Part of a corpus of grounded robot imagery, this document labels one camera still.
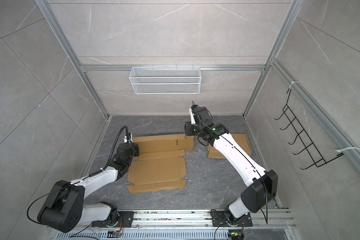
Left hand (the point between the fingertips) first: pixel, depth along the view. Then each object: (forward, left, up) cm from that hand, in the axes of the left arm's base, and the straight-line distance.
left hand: (132, 139), depth 89 cm
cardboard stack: (-11, -17, -13) cm, 24 cm away
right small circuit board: (-48, -54, -13) cm, 74 cm away
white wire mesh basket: (+37, -20, +17) cm, 45 cm away
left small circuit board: (-45, +3, -13) cm, 47 cm away
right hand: (-1, -33, +13) cm, 35 cm away
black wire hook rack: (-28, -84, +21) cm, 90 cm away
